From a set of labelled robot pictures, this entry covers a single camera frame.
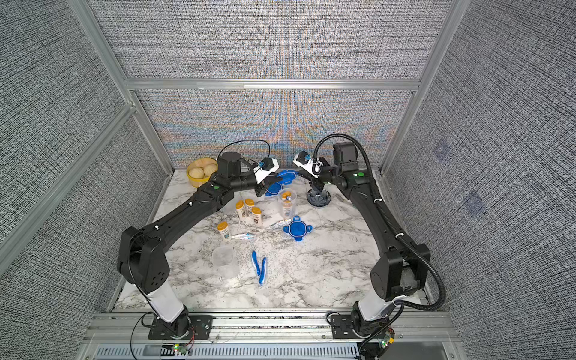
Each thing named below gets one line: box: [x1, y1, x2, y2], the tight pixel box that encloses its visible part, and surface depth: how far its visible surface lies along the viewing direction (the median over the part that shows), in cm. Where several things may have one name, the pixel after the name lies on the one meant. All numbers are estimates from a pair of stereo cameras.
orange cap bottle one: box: [282, 191, 293, 219], surface depth 96 cm
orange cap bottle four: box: [251, 206, 262, 228], surface depth 94 cm
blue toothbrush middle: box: [252, 250, 261, 276], surface depth 89 cm
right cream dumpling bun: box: [202, 162, 219, 177], surface depth 116 cm
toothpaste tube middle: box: [270, 219, 292, 229], surface depth 99 cm
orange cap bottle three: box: [244, 198, 256, 217], surface depth 95 cm
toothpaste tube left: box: [231, 232, 255, 240], surface depth 96 cm
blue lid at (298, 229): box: [282, 215, 313, 242], surface depth 99 cm
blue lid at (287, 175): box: [276, 169, 300, 185], surface depth 78 cm
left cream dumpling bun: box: [189, 166, 204, 180], surface depth 115 cm
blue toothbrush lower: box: [258, 257, 267, 285], surface depth 87 cm
